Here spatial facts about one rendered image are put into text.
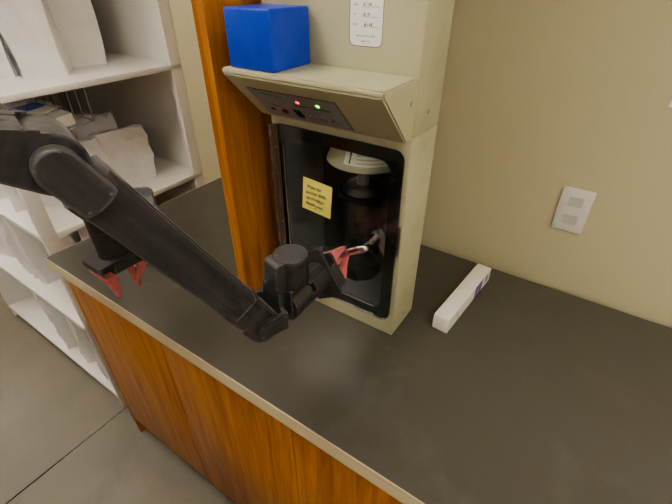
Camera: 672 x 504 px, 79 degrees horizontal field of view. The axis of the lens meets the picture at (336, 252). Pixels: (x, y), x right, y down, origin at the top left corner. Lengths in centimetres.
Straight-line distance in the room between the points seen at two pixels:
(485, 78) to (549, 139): 21
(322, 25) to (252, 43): 13
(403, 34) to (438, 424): 68
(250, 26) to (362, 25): 18
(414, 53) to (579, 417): 73
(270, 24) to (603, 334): 97
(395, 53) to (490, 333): 66
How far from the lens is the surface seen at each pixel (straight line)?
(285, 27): 74
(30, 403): 246
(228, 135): 89
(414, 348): 97
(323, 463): 98
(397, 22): 71
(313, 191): 87
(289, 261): 65
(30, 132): 44
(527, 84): 110
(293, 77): 69
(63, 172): 43
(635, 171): 113
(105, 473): 206
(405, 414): 86
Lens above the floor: 165
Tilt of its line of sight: 35 degrees down
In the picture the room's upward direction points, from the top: straight up
